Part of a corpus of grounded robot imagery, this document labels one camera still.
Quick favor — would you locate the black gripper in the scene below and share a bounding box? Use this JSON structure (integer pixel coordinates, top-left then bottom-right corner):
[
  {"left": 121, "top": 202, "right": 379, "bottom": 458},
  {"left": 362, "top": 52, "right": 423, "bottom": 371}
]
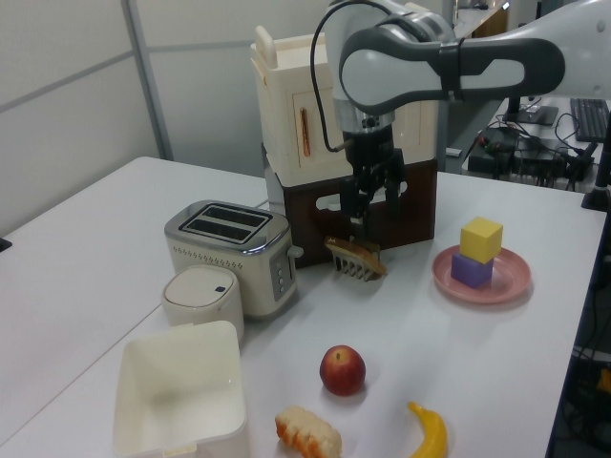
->
[{"left": 339, "top": 124, "right": 408, "bottom": 238}]

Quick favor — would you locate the yellow cube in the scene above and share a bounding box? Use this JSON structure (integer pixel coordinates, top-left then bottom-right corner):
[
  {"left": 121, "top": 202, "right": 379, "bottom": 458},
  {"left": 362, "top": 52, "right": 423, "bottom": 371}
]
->
[{"left": 459, "top": 216, "right": 504, "bottom": 264}]

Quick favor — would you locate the purple cube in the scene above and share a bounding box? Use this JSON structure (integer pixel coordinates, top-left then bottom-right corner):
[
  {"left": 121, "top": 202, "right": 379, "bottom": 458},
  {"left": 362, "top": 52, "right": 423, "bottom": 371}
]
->
[{"left": 451, "top": 251, "right": 495, "bottom": 290}]

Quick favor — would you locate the dark brown box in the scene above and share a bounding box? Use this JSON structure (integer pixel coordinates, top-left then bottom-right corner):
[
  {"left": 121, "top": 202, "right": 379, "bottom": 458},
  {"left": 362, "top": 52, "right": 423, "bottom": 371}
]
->
[{"left": 281, "top": 156, "right": 439, "bottom": 269}]

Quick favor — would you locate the toast slice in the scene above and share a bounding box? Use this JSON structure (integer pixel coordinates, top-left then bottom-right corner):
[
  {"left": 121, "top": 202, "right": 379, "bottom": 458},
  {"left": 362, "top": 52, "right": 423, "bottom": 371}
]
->
[{"left": 324, "top": 236, "right": 389, "bottom": 277}]

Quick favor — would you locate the metal toast rack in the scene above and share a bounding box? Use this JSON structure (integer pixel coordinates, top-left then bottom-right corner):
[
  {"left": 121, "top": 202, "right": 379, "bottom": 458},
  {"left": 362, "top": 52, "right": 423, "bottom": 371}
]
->
[{"left": 330, "top": 233, "right": 383, "bottom": 283}]

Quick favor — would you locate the cream plastic storage cabinet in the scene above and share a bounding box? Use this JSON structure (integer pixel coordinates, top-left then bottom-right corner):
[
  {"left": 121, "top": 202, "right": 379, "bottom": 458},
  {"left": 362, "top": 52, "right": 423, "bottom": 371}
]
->
[{"left": 249, "top": 1, "right": 438, "bottom": 188}]

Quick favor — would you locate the black electronics box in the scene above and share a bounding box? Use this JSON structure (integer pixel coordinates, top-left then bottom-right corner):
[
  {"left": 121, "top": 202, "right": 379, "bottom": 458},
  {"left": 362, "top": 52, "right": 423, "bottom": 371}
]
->
[{"left": 468, "top": 126, "right": 568, "bottom": 181}]

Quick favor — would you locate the cream silver toaster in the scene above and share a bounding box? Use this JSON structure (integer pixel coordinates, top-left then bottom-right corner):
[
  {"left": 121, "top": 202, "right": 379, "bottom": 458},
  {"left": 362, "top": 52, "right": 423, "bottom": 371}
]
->
[{"left": 163, "top": 199, "right": 305, "bottom": 322}]

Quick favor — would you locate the pink plate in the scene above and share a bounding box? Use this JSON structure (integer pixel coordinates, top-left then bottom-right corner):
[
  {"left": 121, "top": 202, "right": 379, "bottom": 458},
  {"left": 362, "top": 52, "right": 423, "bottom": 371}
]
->
[{"left": 432, "top": 246, "right": 533, "bottom": 305}]

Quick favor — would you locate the black monitor stand base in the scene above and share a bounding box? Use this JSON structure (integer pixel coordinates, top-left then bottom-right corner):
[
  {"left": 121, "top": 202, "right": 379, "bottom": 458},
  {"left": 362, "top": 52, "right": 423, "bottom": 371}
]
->
[{"left": 500, "top": 94, "right": 559, "bottom": 127}]

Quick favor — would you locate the red apple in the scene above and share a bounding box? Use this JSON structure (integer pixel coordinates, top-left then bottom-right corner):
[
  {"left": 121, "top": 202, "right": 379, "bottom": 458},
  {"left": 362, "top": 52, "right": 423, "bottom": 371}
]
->
[{"left": 319, "top": 344, "right": 368, "bottom": 397}]

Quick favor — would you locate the small cream lidded bin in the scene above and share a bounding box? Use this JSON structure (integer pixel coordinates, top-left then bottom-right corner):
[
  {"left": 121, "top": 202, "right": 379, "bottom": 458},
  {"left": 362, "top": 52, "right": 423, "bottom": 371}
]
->
[{"left": 160, "top": 265, "right": 245, "bottom": 343}]

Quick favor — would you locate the black keyboard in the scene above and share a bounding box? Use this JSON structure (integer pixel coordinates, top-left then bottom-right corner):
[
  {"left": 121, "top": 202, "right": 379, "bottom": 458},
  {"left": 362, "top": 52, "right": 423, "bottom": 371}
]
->
[{"left": 569, "top": 97, "right": 611, "bottom": 143}]

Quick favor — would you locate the cake slice with orange crust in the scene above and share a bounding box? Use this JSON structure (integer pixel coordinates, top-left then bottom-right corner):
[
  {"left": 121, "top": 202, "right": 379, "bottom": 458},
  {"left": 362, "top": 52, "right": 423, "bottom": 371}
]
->
[{"left": 274, "top": 406, "right": 344, "bottom": 458}]

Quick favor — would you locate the yellow banana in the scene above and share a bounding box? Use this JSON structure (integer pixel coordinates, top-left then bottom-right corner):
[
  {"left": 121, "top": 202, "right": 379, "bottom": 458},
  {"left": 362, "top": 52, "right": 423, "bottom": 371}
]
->
[{"left": 406, "top": 401, "right": 449, "bottom": 458}]

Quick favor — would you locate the open white plastic container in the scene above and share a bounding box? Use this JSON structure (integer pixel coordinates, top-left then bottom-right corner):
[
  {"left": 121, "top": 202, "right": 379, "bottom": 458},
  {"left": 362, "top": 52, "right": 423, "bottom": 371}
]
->
[{"left": 112, "top": 320, "right": 248, "bottom": 458}]

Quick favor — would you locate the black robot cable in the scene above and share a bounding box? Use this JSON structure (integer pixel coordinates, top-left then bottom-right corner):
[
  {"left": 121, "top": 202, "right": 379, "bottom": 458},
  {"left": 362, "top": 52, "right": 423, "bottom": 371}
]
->
[{"left": 309, "top": 4, "right": 347, "bottom": 154}]

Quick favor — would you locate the black strap on arm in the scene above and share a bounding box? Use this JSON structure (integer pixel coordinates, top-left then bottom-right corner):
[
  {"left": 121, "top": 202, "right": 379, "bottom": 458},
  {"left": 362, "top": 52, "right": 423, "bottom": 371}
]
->
[{"left": 437, "top": 37, "right": 466, "bottom": 103}]

